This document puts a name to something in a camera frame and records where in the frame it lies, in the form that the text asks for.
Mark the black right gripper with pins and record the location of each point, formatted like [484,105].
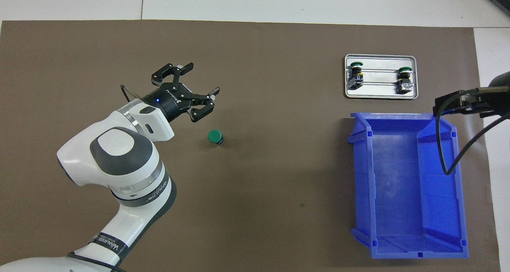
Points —
[496,100]

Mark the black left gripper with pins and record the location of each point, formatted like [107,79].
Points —
[169,100]

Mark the green push button switch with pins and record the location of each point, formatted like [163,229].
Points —
[214,135]
[356,78]
[404,80]

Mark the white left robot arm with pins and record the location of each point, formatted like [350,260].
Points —
[99,176]

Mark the silver metal tray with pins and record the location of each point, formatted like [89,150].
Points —
[380,93]

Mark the blue plastic storage bin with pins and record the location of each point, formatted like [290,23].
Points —
[398,176]

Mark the brown table mat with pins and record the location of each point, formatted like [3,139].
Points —
[279,204]

